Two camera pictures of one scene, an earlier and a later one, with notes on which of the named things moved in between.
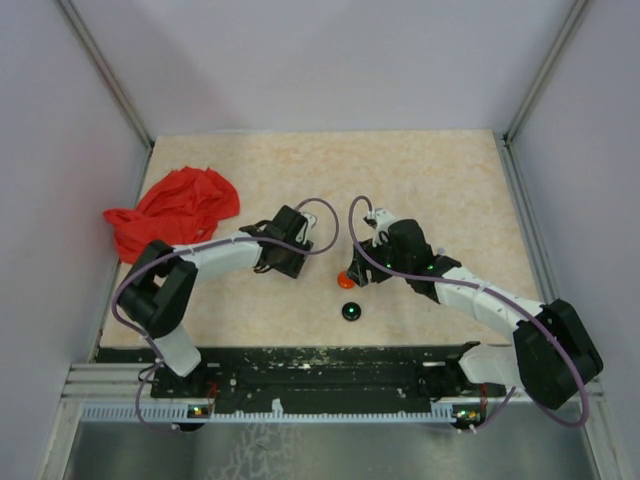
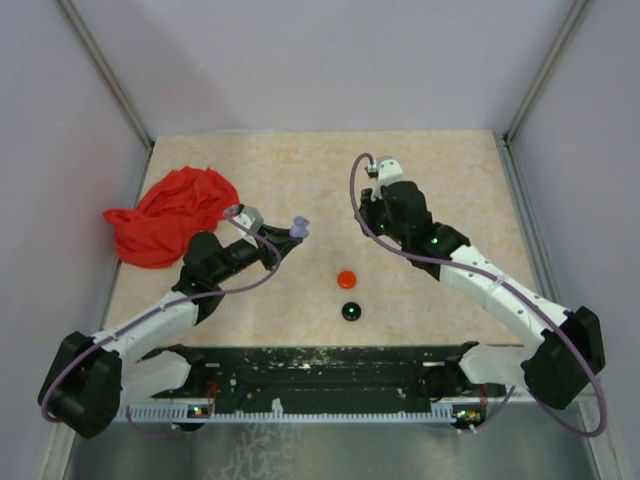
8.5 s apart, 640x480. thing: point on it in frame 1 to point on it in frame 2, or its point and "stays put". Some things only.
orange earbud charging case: (344, 281) stays put
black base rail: (316, 379) stays put
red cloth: (180, 208) stays put
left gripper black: (293, 268) to (282, 242)
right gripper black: (358, 271) to (368, 207)
